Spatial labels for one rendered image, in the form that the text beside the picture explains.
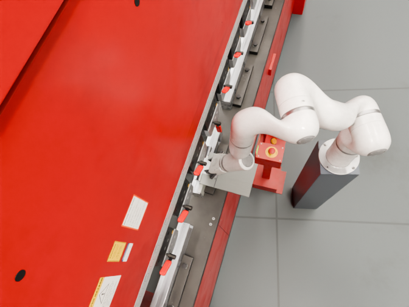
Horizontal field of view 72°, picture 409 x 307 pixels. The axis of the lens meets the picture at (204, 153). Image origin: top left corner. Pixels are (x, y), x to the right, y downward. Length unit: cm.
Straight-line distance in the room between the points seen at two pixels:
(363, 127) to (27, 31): 103
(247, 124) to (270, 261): 167
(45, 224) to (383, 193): 246
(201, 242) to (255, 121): 86
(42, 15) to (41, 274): 41
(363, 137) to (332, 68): 197
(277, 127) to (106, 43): 51
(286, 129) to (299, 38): 248
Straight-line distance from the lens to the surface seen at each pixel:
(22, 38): 41
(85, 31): 52
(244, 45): 191
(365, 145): 116
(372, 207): 262
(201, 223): 156
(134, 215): 81
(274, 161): 173
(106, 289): 83
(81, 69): 51
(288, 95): 88
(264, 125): 87
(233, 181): 145
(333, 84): 297
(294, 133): 84
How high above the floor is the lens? 240
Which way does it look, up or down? 67 degrees down
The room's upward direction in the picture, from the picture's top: 24 degrees counter-clockwise
